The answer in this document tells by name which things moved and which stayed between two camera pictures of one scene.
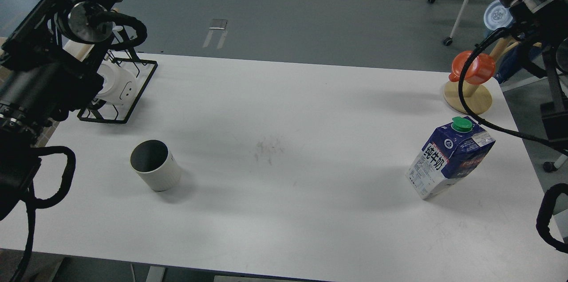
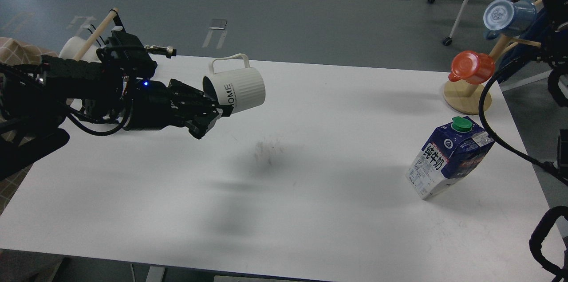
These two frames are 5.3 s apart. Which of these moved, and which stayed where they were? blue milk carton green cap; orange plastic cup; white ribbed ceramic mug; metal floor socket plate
Moved: white ribbed ceramic mug
Stayed: blue milk carton green cap; orange plastic cup; metal floor socket plate
